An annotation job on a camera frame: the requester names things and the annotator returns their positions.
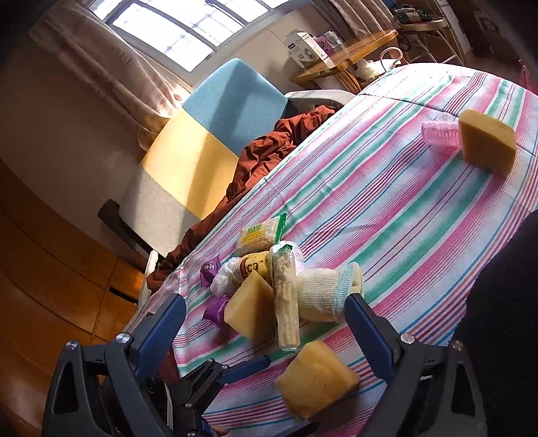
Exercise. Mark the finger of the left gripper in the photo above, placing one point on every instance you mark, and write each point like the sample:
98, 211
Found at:
243, 370

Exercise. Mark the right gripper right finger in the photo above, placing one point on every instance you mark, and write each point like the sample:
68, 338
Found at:
377, 339

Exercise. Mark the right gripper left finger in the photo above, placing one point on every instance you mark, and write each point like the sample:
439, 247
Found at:
153, 338

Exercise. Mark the purple snack packet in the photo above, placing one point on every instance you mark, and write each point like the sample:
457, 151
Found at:
209, 270
214, 312

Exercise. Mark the yellow sponge block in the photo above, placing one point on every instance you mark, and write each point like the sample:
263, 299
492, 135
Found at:
314, 380
487, 142
250, 311

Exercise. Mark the cream blue sock roll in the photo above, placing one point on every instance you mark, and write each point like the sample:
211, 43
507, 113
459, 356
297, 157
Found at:
322, 293

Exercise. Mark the clear plastic bag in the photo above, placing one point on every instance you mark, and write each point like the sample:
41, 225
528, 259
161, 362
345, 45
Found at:
228, 279

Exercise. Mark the long wafer biscuit pack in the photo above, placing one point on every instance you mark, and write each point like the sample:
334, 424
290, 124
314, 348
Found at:
283, 270

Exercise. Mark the green yellow noodle pack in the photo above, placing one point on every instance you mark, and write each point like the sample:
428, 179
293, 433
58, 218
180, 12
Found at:
261, 236

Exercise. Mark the wooden wardrobe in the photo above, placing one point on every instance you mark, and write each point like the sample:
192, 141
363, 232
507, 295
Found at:
57, 284

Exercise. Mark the striped pink green bedsheet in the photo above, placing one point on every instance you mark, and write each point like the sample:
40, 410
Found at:
364, 187

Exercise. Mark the tricolour foam headboard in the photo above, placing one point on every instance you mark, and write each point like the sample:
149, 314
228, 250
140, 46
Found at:
188, 167

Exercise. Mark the rust brown blanket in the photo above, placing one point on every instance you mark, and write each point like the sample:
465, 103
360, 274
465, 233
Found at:
257, 159

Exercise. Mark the beige curtain left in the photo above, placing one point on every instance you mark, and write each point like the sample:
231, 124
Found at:
112, 68

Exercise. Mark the beige curtain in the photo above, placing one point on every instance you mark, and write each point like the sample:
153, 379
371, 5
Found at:
356, 18
112, 68

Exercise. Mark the wooden bedside table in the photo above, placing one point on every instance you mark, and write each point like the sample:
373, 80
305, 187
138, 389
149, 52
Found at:
337, 65

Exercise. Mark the white carton on table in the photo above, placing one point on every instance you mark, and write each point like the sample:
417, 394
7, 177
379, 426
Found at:
303, 49

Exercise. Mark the beige curtain right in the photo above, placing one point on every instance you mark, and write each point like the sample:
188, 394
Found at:
356, 18

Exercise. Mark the cluttered shelf with electronics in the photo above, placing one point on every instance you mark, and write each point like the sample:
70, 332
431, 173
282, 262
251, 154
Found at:
426, 35

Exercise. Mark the white bed rail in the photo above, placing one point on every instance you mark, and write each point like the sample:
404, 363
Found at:
145, 293

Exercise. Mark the window with metal frame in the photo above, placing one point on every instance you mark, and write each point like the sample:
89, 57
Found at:
186, 32

